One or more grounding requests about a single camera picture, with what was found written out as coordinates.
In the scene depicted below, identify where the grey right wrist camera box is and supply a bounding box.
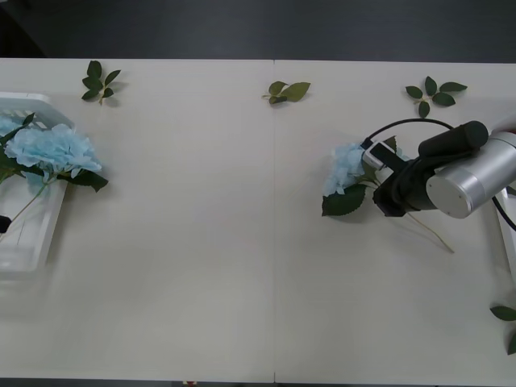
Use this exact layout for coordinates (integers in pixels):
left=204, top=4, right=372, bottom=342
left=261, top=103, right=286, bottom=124
left=361, top=139, right=400, bottom=171

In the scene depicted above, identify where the black right camera cable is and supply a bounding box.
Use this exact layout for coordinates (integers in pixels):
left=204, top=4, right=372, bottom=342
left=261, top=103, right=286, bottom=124
left=360, top=118, right=459, bottom=148

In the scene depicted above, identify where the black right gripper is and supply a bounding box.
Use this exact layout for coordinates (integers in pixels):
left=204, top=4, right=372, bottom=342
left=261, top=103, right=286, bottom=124
left=372, top=171, right=412, bottom=218

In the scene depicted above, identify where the loose green leaf twig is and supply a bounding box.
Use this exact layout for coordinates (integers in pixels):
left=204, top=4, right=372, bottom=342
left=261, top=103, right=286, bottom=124
left=81, top=60, right=122, bottom=106
left=405, top=75, right=468, bottom=119
left=489, top=305, right=516, bottom=356
left=261, top=80, right=311, bottom=106

